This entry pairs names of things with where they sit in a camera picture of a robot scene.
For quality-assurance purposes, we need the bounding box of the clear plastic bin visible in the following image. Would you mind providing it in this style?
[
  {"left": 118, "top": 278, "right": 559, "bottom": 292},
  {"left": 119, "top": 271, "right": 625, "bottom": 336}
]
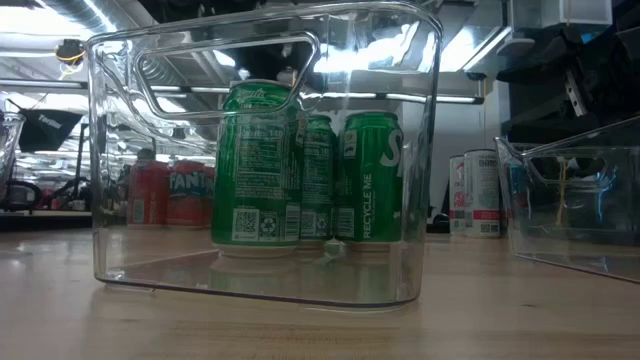
[
  {"left": 493, "top": 115, "right": 640, "bottom": 285},
  {"left": 0, "top": 110, "right": 26, "bottom": 201},
  {"left": 85, "top": 1, "right": 444, "bottom": 310}
]

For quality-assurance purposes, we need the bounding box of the black photo softbox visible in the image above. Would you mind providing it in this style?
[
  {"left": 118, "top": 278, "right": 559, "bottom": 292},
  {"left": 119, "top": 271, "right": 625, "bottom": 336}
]
[{"left": 7, "top": 98, "right": 85, "bottom": 154}]

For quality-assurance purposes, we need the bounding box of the white ceiling light tube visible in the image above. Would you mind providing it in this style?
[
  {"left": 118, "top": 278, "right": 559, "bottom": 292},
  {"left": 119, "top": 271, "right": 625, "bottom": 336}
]
[{"left": 382, "top": 92, "right": 485, "bottom": 105}]

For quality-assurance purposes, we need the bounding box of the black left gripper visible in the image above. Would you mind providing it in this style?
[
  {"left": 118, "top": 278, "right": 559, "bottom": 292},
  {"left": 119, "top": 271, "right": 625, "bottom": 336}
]
[{"left": 138, "top": 0, "right": 321, "bottom": 87}]

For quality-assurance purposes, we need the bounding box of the black aluminium table frame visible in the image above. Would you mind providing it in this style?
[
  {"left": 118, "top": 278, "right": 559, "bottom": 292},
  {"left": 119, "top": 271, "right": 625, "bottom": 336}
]
[{"left": 0, "top": 212, "right": 509, "bottom": 236}]

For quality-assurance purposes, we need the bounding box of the black yellow ceiling cord reel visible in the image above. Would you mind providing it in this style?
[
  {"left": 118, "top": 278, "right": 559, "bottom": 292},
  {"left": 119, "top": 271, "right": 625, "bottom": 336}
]
[{"left": 53, "top": 38, "right": 87, "bottom": 66}]

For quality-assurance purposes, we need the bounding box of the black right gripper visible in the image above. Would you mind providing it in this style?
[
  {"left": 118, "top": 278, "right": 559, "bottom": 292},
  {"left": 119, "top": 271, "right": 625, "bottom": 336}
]
[{"left": 497, "top": 19, "right": 640, "bottom": 147}]

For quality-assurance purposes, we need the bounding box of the red Fanta soda can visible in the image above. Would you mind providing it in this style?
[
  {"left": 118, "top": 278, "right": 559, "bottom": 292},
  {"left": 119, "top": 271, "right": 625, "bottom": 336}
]
[
  {"left": 127, "top": 159, "right": 170, "bottom": 229},
  {"left": 167, "top": 159, "right": 211, "bottom": 229},
  {"left": 202, "top": 165, "right": 217, "bottom": 226}
]

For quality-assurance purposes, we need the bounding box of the green Sprite soda can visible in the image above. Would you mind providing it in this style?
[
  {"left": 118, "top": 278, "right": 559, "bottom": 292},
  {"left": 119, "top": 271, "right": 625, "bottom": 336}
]
[
  {"left": 335, "top": 110, "right": 405, "bottom": 251},
  {"left": 299, "top": 113, "right": 337, "bottom": 246},
  {"left": 210, "top": 79, "right": 304, "bottom": 260}
]

